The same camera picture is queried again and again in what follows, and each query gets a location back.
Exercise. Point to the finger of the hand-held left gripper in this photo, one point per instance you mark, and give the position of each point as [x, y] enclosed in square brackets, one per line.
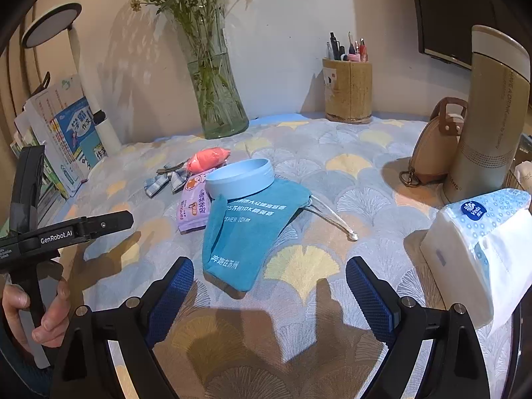
[112, 221]

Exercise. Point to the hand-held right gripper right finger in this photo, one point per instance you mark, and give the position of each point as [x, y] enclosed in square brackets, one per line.
[370, 299]

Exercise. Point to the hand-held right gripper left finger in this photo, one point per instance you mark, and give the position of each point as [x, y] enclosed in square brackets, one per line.
[170, 299]

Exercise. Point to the person's left hand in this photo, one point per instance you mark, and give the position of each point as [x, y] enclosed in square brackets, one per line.
[56, 320]

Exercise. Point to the green spine books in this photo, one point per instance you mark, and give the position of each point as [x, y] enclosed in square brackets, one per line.
[25, 141]

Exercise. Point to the plaid bow hair clip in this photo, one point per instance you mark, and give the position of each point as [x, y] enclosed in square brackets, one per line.
[166, 181]

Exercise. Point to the small blue booklet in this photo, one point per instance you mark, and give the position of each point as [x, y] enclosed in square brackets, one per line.
[97, 151]

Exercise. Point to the purple wipes packet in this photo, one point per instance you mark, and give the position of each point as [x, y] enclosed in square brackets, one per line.
[192, 208]

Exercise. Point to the blue cover workbook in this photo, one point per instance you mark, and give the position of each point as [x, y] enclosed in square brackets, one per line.
[72, 129]

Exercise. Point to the white cover workbook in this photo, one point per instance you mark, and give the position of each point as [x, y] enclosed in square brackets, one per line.
[45, 108]

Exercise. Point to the white blue tissue pack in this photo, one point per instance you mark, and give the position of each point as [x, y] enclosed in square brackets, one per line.
[465, 249]

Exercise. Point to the pink orange packet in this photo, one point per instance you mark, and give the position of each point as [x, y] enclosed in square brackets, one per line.
[208, 160]

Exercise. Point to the patterned tablecloth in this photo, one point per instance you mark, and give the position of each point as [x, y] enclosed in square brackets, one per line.
[332, 183]

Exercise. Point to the round blue box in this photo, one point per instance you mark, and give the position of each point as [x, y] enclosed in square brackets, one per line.
[239, 178]

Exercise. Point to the round brown leather pouch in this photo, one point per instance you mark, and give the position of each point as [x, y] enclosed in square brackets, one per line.
[432, 149]

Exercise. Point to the white desk lamp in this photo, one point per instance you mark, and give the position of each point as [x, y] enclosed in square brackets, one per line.
[52, 25]

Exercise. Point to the beige thermos bottle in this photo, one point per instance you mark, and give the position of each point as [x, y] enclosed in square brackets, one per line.
[482, 133]

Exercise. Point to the bamboo pen holder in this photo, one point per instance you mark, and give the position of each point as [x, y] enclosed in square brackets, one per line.
[347, 91]

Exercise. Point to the bunch of pens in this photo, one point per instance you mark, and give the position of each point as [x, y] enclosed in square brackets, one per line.
[345, 50]

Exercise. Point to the dark monitor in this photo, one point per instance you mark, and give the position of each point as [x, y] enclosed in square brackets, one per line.
[449, 16]

